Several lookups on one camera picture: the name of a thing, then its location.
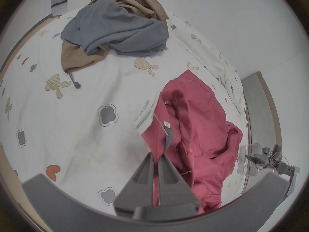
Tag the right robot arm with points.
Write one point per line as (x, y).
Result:
(286, 169)

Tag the white printed quilt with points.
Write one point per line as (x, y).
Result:
(212, 57)

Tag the clear plastic box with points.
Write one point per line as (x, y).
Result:
(243, 158)

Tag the grey garment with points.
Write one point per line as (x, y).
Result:
(115, 25)

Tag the brown garment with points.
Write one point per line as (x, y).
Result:
(74, 57)

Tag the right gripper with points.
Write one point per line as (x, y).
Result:
(260, 161)

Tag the red shirt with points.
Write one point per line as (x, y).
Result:
(193, 119)

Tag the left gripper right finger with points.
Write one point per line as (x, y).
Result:
(183, 194)

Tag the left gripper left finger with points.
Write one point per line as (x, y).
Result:
(128, 197)

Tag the bed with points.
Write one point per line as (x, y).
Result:
(96, 86)

